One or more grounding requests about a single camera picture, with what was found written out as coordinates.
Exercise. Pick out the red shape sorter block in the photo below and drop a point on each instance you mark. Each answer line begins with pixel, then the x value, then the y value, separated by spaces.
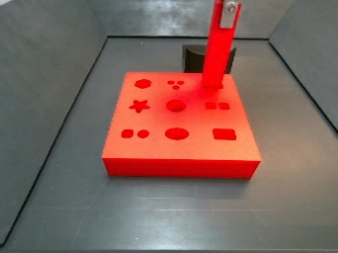
pixel 177 129

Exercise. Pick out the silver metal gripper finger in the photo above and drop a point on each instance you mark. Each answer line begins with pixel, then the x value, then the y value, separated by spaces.
pixel 229 13

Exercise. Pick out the red arch peg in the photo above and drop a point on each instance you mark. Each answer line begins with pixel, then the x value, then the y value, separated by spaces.
pixel 218 48

